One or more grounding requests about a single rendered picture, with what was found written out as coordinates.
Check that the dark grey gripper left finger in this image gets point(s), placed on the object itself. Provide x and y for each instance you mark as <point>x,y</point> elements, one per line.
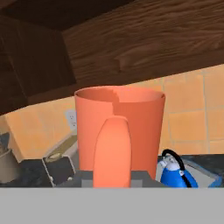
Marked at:
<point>84,177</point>

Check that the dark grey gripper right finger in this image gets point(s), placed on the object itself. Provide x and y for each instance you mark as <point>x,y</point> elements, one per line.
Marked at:
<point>141,176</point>

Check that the orange mug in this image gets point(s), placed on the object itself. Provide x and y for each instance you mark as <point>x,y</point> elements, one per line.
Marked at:
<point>96,131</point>

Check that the dark wooden cabinet door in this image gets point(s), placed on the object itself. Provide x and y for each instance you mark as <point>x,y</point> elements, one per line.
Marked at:
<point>32,58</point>

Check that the dark grey box appliance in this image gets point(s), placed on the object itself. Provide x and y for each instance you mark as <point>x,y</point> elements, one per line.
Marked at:
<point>59,169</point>

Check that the grey pot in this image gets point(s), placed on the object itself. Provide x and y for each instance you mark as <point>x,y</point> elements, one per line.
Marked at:
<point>8,167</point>

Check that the white wall socket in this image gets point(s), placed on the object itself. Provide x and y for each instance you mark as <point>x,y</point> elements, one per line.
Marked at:
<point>71,119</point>

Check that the dark wooden wall cabinet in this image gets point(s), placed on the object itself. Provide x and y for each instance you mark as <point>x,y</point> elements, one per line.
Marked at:
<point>145,43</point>

